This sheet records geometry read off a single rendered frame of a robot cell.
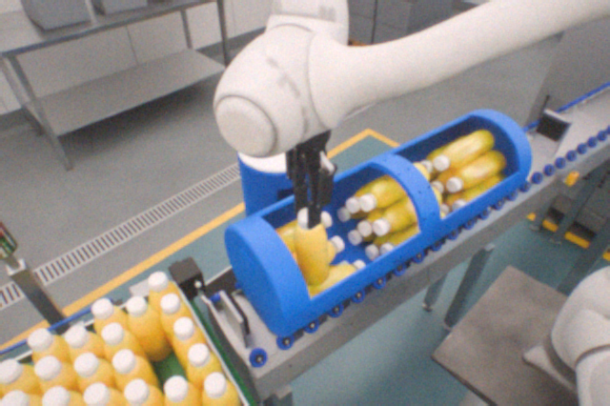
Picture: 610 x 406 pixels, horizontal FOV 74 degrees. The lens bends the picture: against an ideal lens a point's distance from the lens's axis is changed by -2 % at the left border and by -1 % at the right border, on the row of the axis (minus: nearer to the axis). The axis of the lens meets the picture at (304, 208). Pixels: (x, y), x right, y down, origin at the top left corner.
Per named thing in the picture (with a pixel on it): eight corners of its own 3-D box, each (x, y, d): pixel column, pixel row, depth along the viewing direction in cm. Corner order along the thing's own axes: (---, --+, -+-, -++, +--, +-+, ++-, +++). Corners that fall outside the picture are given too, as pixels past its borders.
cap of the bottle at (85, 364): (100, 369, 79) (96, 365, 78) (79, 379, 78) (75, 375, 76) (95, 354, 81) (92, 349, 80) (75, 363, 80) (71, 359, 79)
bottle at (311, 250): (296, 285, 94) (288, 233, 80) (301, 260, 99) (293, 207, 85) (327, 287, 93) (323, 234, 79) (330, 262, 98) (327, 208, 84)
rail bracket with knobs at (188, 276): (212, 298, 113) (205, 275, 106) (187, 312, 110) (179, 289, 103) (196, 274, 119) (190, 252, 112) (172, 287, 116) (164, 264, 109)
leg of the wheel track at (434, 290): (435, 307, 214) (469, 225, 171) (428, 313, 212) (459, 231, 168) (427, 299, 218) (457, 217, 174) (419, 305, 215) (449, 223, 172)
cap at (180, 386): (182, 375, 78) (180, 372, 77) (191, 393, 76) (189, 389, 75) (163, 387, 77) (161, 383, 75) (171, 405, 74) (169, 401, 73)
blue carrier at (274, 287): (516, 209, 130) (548, 131, 112) (290, 360, 94) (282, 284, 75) (445, 168, 148) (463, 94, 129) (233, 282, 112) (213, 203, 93)
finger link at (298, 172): (297, 149, 69) (293, 144, 70) (291, 190, 78) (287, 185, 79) (316, 141, 71) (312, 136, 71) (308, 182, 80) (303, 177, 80)
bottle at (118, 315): (148, 339, 104) (125, 297, 91) (137, 365, 99) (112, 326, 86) (121, 336, 104) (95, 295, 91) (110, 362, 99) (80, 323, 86)
